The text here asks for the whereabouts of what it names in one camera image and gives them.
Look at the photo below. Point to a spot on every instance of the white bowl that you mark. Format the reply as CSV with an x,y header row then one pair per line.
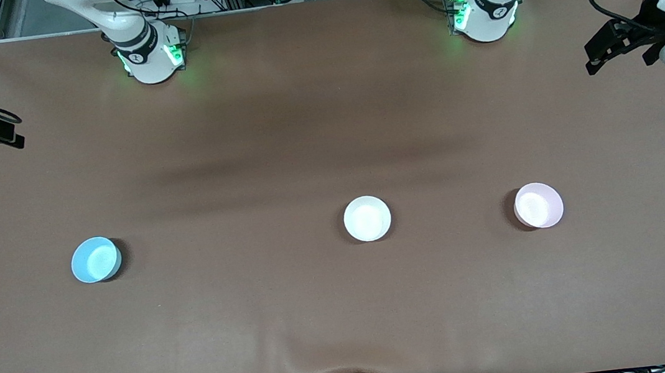
x,y
367,219

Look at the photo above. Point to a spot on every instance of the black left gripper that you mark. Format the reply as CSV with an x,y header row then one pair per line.
x,y
653,21

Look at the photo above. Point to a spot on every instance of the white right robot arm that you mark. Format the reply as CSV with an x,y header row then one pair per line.
x,y
149,57

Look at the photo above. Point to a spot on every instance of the brown table cover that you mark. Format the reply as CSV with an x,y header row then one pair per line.
x,y
445,299

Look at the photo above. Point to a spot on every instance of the pink bowl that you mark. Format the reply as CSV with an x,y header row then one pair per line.
x,y
538,205

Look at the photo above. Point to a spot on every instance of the blue bowl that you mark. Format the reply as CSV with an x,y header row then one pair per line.
x,y
93,260

